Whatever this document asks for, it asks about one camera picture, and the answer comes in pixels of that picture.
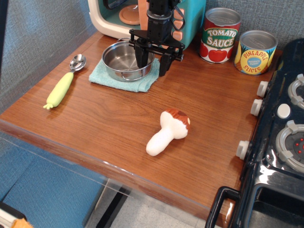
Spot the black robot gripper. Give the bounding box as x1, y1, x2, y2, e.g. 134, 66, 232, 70
129, 0, 185, 76

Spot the small stainless steel pot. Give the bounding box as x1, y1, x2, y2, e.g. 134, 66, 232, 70
102, 39, 155, 82

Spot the orange microwave turntable plate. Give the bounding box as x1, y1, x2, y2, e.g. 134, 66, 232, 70
119, 4, 140, 25

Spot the teal toy microwave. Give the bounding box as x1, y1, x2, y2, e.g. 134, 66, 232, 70
88, 0, 206, 47

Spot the teal folded cloth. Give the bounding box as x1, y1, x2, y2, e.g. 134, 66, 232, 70
89, 58, 160, 92

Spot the plush toy mushroom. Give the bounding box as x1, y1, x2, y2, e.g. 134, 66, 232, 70
146, 108, 190, 156

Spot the tomato sauce can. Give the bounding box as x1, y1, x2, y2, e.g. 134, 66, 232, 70
199, 8, 241, 63

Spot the pineapple slices can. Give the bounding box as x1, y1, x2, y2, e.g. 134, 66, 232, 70
234, 30, 278, 76

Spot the black toy stove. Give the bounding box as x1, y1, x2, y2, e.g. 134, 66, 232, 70
205, 38, 304, 228

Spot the orange fuzzy object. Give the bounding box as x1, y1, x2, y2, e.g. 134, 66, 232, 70
11, 218, 33, 228

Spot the spoon with green handle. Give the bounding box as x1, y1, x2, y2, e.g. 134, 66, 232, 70
43, 54, 86, 110

